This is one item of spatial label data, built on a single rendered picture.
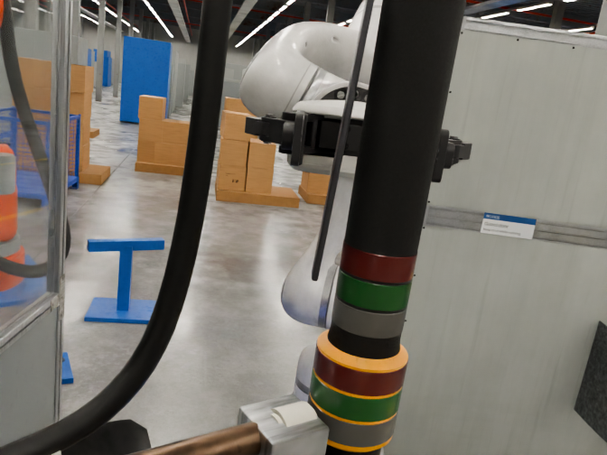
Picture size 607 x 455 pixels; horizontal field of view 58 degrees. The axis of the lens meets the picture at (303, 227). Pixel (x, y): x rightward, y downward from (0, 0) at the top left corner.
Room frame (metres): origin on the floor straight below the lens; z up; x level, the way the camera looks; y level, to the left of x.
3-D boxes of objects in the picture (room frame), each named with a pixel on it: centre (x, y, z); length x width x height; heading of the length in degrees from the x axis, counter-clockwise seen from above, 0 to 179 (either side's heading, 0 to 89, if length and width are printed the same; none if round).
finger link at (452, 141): (0.36, -0.09, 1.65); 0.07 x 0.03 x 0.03; 1
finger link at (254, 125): (0.41, 0.01, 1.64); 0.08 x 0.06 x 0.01; 99
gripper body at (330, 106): (0.44, -0.03, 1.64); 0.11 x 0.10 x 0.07; 1
